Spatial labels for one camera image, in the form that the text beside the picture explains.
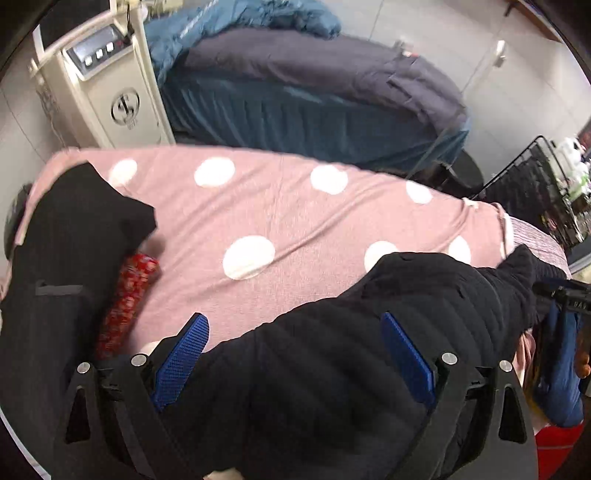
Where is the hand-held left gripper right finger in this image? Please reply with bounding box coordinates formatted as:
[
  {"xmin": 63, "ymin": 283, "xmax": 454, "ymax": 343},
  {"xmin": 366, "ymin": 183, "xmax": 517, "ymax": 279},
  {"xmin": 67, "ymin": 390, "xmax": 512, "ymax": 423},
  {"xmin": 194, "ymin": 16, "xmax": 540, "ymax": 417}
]
[{"xmin": 379, "ymin": 312, "xmax": 539, "ymax": 480}]

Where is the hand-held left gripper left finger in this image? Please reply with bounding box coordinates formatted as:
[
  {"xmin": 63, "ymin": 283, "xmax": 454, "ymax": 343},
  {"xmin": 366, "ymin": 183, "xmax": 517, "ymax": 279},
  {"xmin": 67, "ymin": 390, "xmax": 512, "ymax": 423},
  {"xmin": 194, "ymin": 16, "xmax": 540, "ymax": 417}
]
[{"xmin": 53, "ymin": 313, "xmax": 209, "ymax": 480}]

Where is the black quilted jacket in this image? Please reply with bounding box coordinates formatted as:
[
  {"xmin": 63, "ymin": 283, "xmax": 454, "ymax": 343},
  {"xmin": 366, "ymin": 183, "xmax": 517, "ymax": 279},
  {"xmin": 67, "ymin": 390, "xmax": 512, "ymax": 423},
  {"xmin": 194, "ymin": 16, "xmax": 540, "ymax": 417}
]
[{"xmin": 173, "ymin": 244, "xmax": 570, "ymax": 480}]

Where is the pink striped sheet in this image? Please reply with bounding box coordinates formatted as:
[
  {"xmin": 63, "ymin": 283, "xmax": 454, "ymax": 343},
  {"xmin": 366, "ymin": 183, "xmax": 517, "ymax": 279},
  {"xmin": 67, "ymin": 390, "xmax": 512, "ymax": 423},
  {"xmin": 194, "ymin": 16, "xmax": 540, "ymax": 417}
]
[{"xmin": 501, "ymin": 215, "xmax": 571, "ymax": 278}]

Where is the dark blue cloth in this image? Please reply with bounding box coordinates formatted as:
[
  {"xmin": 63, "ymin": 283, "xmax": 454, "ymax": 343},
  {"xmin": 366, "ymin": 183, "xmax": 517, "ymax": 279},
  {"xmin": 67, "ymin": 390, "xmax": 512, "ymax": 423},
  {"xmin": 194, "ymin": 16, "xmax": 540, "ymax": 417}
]
[{"xmin": 533, "ymin": 300, "xmax": 586, "ymax": 428}]

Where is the red patterned cloth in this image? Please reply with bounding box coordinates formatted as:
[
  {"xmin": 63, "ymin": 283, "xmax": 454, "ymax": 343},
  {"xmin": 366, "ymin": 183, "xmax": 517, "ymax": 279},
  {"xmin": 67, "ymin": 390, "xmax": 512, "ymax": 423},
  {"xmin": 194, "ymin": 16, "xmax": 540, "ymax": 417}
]
[{"xmin": 95, "ymin": 251, "xmax": 161, "ymax": 361}]

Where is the black metal rack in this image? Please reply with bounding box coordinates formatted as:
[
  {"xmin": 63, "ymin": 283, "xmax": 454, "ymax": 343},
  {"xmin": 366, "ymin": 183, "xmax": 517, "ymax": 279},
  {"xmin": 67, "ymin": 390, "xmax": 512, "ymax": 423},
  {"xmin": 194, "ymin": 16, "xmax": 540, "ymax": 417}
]
[{"xmin": 480, "ymin": 134, "xmax": 591, "ymax": 252}]

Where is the black garment with pocket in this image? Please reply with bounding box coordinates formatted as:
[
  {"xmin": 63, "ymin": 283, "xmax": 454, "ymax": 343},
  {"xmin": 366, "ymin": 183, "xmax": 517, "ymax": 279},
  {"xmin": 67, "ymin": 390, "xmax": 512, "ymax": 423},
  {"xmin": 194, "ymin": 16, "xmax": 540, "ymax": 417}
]
[{"xmin": 0, "ymin": 159, "xmax": 158, "ymax": 480}]

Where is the red garment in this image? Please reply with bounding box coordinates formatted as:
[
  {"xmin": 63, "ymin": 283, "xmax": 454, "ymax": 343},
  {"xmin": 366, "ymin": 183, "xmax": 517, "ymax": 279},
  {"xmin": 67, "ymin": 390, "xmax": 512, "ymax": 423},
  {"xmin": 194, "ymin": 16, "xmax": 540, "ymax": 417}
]
[{"xmin": 533, "ymin": 419, "xmax": 586, "ymax": 480}]

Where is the pink polka-dot blanket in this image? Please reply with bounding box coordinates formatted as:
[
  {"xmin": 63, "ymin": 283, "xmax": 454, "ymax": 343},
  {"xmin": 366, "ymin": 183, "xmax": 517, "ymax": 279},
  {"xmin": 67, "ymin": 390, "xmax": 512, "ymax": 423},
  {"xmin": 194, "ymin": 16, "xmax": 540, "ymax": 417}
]
[{"xmin": 14, "ymin": 145, "xmax": 513, "ymax": 358}]

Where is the blue bed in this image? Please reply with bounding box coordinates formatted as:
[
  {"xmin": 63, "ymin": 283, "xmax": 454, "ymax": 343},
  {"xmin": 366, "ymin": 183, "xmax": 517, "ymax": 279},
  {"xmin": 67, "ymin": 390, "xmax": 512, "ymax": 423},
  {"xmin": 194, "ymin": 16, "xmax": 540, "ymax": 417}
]
[{"xmin": 159, "ymin": 74, "xmax": 472, "ymax": 168}]

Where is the white floor-standing machine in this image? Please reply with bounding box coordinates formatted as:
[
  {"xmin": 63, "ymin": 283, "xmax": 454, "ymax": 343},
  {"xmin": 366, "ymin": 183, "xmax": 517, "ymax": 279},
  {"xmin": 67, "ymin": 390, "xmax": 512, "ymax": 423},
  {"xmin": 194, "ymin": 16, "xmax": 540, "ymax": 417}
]
[{"xmin": 28, "ymin": 0, "xmax": 177, "ymax": 151}]

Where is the dark grey blanket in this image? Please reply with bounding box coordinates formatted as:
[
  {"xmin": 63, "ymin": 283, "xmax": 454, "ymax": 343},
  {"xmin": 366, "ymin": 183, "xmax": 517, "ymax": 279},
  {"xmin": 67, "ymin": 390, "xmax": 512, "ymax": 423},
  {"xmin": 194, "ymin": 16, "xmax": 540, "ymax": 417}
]
[{"xmin": 182, "ymin": 28, "xmax": 468, "ymax": 136}]

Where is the blue quilted jacket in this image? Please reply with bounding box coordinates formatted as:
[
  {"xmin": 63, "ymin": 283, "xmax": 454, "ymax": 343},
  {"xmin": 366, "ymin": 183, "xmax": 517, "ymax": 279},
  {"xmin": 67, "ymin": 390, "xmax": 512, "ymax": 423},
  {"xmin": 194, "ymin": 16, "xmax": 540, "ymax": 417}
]
[{"xmin": 143, "ymin": 0, "xmax": 343, "ymax": 86}]

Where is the wooden wall shelf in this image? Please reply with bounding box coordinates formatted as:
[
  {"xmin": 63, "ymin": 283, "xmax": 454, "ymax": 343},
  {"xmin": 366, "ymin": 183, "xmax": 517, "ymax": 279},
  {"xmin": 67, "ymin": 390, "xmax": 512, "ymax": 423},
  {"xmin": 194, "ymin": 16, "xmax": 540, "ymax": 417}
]
[{"xmin": 503, "ymin": 0, "xmax": 565, "ymax": 43}]

